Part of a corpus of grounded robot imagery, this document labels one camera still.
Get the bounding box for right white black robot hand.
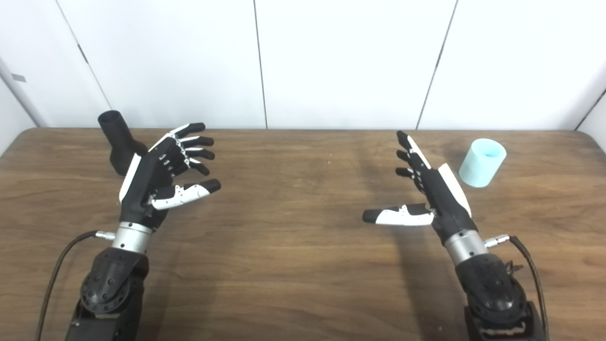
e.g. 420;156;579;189
363;130;479;244

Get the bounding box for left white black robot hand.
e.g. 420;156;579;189
118;122;222;233

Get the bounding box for black nozzle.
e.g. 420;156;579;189
98;110;148;177

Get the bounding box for light blue plastic cup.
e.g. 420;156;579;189
458;138;507;188

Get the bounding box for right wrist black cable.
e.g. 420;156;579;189
484;234;550;341

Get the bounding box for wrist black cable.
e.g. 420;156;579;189
36;230;116;341
484;234;550;341

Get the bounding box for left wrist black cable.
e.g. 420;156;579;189
36;230;116;341

